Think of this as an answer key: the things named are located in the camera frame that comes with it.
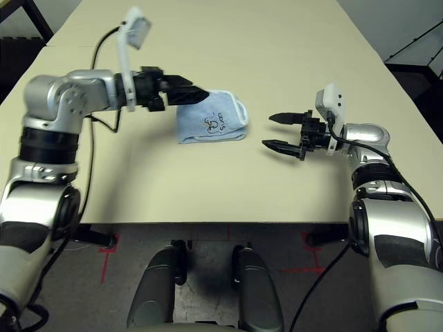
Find black box platform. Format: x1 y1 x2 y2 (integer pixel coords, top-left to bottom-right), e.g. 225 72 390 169
383 62 443 104

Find beige side table black frame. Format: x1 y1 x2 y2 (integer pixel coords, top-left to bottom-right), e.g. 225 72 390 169
0 0 55 39

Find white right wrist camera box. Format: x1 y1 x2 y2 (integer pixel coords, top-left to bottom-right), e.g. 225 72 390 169
314 82 347 155

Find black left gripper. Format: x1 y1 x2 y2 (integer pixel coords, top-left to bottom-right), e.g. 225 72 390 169
133 65 211 112

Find black foam floor mat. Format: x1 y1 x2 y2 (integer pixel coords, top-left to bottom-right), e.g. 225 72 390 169
0 36 48 104

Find thin black left wrist cable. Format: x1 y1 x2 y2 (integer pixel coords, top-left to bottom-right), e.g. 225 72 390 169
86 109 122 134

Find light blue white-trimmed towel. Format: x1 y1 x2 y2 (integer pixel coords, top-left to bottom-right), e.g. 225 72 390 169
175 89 250 145

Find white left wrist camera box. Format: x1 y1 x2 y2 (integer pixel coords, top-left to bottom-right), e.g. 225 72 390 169
116 6 153 112

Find black tripod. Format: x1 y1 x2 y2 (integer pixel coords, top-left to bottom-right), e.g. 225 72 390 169
383 22 443 80

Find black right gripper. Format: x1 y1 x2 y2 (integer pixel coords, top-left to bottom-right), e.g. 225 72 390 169
262 109 330 162

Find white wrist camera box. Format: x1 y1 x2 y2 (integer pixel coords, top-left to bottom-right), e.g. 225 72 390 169
314 82 347 155
116 6 153 112

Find dark grey robot right leg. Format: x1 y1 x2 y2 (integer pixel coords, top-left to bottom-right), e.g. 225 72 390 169
230 243 284 332

